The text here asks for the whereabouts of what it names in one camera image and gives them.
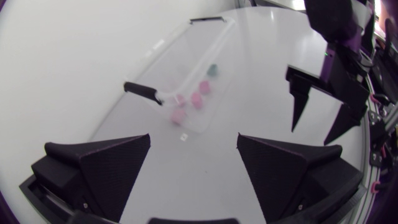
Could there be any pink toy brick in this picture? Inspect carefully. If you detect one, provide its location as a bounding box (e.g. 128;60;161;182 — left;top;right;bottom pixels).
198;80;212;96
174;94;187;108
190;91;204;110
170;108;188;126

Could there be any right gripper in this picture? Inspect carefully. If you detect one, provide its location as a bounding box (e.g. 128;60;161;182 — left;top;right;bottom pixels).
285;45;371;146

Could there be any clear plastic container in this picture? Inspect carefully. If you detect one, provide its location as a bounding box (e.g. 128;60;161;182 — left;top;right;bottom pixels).
123;16;238;134

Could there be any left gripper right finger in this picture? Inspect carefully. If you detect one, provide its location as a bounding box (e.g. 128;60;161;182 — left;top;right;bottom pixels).
236;133;364;223

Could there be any green toy brick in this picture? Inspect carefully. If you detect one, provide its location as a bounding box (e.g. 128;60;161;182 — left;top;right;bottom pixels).
206;63;220;78

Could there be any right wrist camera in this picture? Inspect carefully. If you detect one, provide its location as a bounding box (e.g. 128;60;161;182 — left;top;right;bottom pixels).
319;42;338;83

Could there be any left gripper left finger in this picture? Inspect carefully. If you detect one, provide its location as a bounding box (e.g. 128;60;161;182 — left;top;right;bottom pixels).
30;133;152;223

